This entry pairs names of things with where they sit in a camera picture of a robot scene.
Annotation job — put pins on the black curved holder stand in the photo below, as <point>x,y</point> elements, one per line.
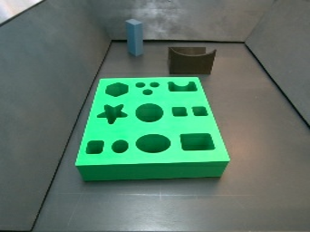
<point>190,60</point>

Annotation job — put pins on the blue rectangular block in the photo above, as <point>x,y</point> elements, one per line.
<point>134,31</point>

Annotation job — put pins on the green shape sorting board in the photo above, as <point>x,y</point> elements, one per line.
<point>151,130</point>

